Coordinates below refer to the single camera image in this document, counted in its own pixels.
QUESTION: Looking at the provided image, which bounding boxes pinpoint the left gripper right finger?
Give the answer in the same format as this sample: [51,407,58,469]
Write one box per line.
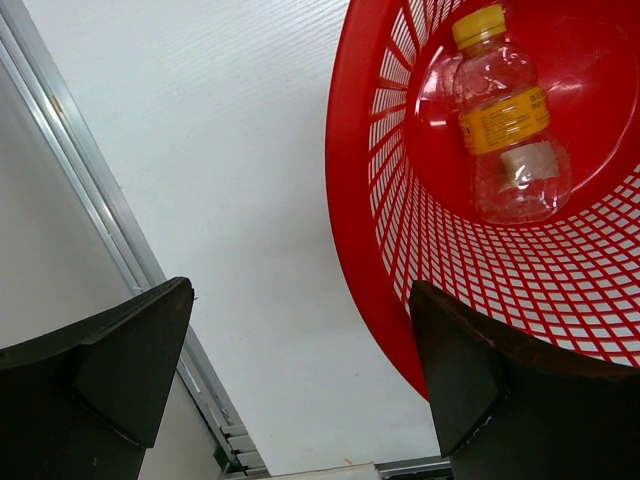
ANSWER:
[409,281,639,479]

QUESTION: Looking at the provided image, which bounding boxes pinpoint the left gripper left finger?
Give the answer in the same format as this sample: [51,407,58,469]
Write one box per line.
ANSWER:
[1,277,193,479]

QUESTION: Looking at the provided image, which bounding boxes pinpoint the clear bottle with yellow label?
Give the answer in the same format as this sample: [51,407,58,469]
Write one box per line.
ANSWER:
[418,5,573,225]

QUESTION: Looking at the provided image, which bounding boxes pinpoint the red mesh plastic bin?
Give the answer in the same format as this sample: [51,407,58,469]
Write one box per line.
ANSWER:
[326,1,639,392]

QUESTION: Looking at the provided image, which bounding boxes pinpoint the left aluminium frame rail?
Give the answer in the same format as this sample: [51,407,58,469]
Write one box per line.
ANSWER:
[1,1,268,479]

